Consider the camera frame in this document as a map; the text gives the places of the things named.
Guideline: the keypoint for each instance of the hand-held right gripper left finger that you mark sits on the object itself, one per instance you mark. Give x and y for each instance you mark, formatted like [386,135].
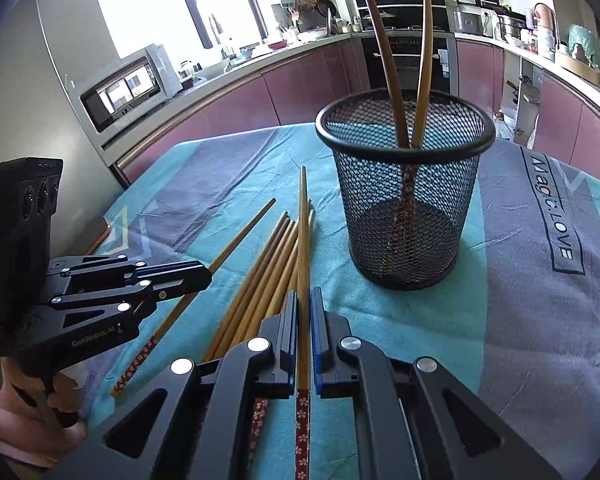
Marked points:
[292,340]

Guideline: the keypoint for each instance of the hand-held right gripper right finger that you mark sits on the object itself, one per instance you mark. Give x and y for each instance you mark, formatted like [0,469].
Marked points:
[316,345]

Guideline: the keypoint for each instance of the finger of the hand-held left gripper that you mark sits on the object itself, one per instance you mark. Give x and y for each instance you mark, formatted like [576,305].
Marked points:
[190,282]
[172,267]

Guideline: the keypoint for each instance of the bundle of bamboo chopsticks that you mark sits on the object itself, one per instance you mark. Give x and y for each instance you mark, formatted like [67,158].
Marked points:
[260,285]

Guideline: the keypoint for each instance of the black mesh utensil holder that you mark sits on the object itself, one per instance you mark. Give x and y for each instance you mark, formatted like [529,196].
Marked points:
[330,137]

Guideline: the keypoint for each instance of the person's left hand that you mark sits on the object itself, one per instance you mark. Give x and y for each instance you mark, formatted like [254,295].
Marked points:
[22,377]

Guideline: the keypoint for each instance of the silver microwave oven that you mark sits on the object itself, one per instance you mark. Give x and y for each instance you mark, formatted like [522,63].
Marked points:
[125,90]

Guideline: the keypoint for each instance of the teal grey printed tablecloth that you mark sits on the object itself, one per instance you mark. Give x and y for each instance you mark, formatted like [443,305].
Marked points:
[505,310]

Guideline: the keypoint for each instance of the purple kitchen cabinets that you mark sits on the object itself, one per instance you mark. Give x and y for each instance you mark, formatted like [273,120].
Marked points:
[280,95]

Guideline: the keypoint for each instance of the kitchen window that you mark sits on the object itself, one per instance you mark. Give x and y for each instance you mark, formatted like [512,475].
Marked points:
[145,5]

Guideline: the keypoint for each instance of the steel stovetop kettle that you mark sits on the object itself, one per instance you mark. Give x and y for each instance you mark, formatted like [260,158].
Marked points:
[342,26]

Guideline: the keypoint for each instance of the black built-in oven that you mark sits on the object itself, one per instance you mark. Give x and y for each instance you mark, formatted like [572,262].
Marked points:
[405,62]

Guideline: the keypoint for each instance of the hanging frying pan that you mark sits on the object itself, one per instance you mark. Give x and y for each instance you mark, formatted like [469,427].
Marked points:
[326,6]

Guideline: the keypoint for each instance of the wok with glass lid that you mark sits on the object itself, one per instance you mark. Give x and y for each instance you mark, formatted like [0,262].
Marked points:
[375,20]

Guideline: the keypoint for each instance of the silver countertop appliance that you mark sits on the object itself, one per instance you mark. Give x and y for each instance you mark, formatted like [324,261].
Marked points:
[467,22]

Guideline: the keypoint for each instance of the pink kettle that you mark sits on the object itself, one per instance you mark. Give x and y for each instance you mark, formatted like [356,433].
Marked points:
[544,14]

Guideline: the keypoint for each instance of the green mesh food cover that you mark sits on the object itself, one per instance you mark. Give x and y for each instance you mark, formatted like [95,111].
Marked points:
[587,42]

